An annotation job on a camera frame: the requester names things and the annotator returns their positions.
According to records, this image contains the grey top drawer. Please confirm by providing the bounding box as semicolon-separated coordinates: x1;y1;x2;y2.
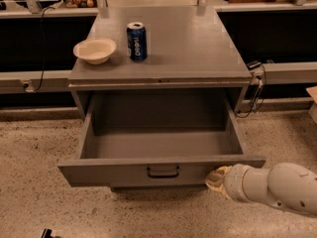
58;88;265;188

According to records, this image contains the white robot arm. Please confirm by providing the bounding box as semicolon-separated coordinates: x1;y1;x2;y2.
205;163;317;217

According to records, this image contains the grey metal cabinet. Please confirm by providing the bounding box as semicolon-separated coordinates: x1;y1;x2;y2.
68;6;251;117

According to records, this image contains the blue pepsi soda can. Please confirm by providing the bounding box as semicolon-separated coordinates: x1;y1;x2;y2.
127;22;148;61

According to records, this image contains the white paper bowl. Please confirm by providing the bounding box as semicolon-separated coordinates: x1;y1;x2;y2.
73;38;117;64

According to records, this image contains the small black floor object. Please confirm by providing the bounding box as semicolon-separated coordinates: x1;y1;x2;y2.
41;229;53;238

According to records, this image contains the black drawer handle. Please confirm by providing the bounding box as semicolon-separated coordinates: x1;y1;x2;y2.
147;167;180;179

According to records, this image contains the black power adapter with cables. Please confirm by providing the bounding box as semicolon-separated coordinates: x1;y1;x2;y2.
237;60;266;118

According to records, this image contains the black cable left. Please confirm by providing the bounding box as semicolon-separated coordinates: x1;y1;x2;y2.
33;5;56;93

